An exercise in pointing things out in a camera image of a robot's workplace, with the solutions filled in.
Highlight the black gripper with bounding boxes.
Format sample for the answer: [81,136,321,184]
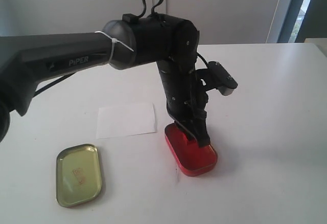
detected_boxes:
[157,60,211,147]

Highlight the red ink pad tin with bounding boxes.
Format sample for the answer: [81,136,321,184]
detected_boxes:
[165,123,218,177]

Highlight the white paper card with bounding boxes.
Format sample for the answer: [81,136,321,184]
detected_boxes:
[96,103,156,139]

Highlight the red plastic stamp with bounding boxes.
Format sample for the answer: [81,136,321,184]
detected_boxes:
[183,134,197,146]

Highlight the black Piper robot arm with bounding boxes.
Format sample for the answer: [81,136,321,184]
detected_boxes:
[1,14,210,147]

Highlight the gold metal tin lid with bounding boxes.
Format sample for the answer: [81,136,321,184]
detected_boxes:
[56,144,103,208]

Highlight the white cabinet doors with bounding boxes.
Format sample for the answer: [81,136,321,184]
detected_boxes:
[1,0,291,44]

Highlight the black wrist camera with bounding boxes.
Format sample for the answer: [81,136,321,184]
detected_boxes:
[196,61,238,96]

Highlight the white cable tie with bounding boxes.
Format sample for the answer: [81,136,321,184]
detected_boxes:
[95,31,134,63]

